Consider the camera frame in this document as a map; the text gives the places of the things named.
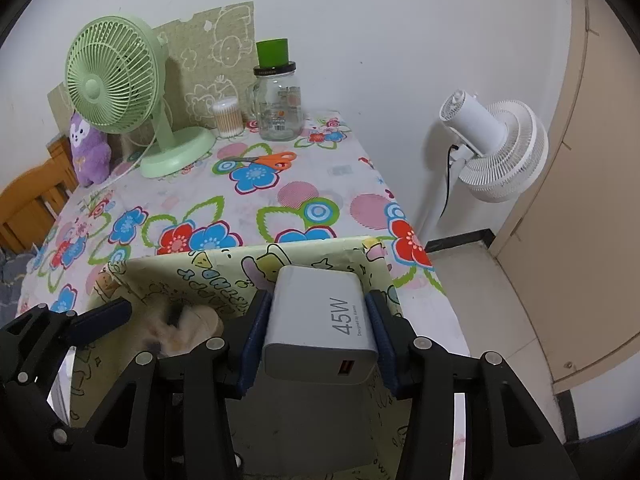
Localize green desk fan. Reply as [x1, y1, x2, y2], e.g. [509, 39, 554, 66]
[65, 16, 217, 178]

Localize white fan cable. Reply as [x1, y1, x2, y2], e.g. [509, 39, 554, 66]
[90, 132, 153, 192]

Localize beige cartoon-print cardboard sheet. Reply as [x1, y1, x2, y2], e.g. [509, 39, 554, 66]
[47, 1, 256, 136]

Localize clear cotton swab container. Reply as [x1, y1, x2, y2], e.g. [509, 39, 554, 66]
[212, 96, 246, 139]

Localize blue-grey bedding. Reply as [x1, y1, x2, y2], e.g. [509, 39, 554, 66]
[0, 250, 36, 321]

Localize black fan cable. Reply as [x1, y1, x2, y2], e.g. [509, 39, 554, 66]
[439, 144, 461, 219]

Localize purple plush toy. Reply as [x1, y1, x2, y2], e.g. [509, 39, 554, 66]
[69, 110, 112, 187]

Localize glass jar with black lid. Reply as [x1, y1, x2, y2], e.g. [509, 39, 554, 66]
[245, 61, 303, 142]

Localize white standing fan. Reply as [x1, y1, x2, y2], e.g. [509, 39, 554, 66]
[415, 89, 549, 241]

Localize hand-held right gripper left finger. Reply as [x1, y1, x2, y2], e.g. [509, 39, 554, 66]
[85, 290, 272, 480]

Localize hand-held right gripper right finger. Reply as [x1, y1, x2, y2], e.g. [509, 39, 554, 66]
[366, 290, 581, 480]

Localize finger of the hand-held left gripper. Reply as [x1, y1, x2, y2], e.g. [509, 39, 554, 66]
[0, 299, 132, 401]
[0, 385, 88, 453]

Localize orange-handled scissors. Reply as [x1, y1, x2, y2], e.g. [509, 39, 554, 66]
[218, 151, 297, 170]

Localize green plastic cup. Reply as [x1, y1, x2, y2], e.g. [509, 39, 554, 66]
[256, 37, 291, 68]

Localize orange wooden furniture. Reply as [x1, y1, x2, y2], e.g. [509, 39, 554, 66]
[0, 135, 81, 256]

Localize white charger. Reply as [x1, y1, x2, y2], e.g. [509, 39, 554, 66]
[261, 265, 379, 386]

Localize floral tablecloth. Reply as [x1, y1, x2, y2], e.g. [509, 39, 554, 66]
[15, 110, 473, 461]

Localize tan rounded item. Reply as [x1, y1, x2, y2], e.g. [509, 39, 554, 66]
[137, 302, 223, 361]

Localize beige wooden door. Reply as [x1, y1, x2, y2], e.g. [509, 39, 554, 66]
[487, 0, 640, 396]

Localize yellow cartoon-print storage box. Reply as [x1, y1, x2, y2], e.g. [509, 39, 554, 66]
[70, 236, 401, 480]

